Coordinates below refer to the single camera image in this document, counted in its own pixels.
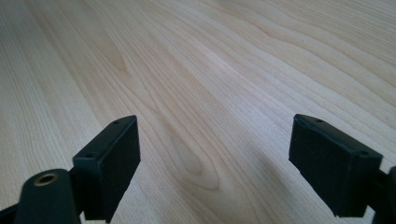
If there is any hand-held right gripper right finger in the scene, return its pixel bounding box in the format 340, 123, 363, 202
288, 113, 384, 218

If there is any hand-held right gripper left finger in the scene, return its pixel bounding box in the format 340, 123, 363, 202
72, 114, 141, 224

